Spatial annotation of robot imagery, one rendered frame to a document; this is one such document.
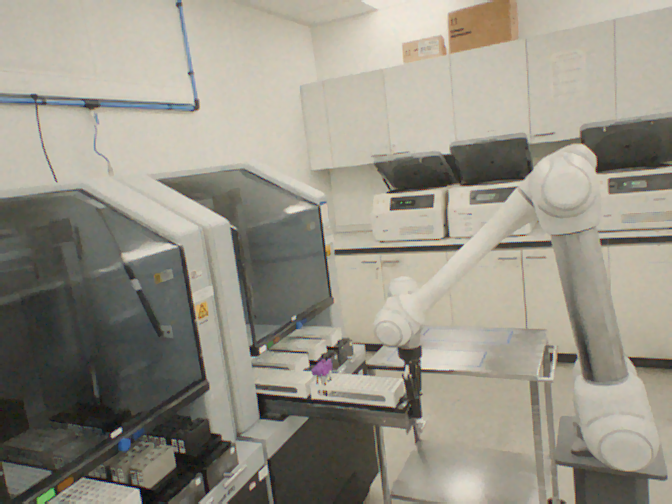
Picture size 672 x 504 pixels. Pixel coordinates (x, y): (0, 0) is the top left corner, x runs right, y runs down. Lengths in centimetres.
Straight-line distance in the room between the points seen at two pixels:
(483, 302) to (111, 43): 283
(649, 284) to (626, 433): 253
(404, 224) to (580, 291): 276
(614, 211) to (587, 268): 246
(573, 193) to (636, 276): 265
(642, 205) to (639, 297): 58
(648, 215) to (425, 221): 137
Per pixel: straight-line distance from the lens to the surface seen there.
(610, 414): 147
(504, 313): 402
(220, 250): 174
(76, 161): 284
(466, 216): 392
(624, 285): 392
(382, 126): 435
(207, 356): 170
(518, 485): 237
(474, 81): 417
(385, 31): 476
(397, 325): 142
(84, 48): 302
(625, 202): 382
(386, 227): 410
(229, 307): 177
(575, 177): 129
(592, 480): 179
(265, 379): 195
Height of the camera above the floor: 160
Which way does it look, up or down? 10 degrees down
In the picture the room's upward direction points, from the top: 7 degrees counter-clockwise
